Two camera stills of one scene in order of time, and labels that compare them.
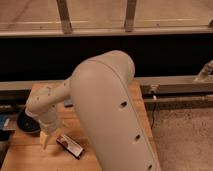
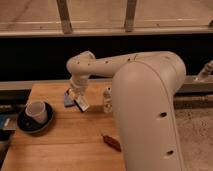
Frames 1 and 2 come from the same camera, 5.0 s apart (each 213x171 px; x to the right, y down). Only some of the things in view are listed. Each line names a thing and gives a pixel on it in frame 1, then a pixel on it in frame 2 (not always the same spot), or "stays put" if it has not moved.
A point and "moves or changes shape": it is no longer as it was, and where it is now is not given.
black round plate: [28, 123] stays put
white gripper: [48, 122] → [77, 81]
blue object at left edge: [4, 121] stays put
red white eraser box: [70, 146] moves or changes shape
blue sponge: [68, 103] stays put
